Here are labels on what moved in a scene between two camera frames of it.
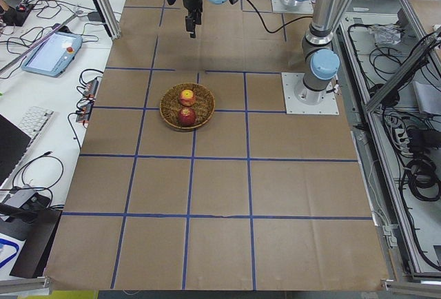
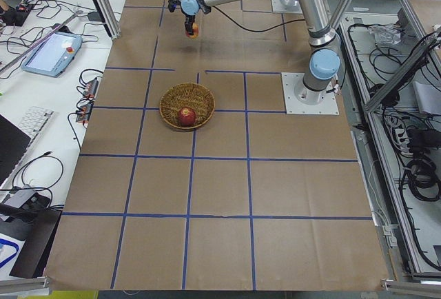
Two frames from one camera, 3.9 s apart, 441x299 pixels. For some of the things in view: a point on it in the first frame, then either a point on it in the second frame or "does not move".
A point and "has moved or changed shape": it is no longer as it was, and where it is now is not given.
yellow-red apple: x=187 y=98 has moved or changed shape
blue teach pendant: x=52 y=55 does not move
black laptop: x=13 y=142 does not move
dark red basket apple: x=187 y=116 does not move
